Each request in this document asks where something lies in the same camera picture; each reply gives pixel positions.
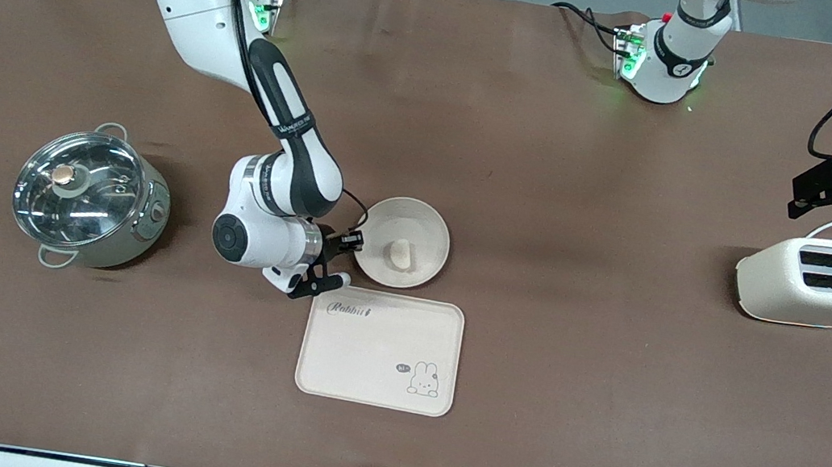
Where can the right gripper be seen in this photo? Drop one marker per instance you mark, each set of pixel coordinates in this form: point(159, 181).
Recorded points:
point(334, 241)

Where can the small pale bun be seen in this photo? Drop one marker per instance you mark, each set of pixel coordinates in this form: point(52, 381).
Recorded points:
point(401, 254)

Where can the round cream plate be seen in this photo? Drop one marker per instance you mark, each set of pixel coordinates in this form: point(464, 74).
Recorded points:
point(428, 231)

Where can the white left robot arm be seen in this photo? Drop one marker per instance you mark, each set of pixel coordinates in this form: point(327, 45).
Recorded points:
point(671, 66)

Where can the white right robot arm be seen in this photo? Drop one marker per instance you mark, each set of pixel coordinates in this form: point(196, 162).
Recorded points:
point(195, 7)

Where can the cream rabbit print tray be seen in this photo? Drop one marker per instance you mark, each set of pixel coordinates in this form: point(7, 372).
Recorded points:
point(366, 357)

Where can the cream two-slot toaster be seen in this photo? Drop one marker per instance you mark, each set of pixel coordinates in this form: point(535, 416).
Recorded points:
point(771, 287)

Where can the pale green electric pot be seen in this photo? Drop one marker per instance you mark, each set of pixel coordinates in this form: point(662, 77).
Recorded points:
point(140, 227)

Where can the brown table cover cloth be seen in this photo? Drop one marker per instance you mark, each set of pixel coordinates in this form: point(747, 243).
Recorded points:
point(550, 203)

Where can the glass pot lid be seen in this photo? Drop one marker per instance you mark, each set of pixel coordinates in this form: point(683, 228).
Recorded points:
point(76, 190)

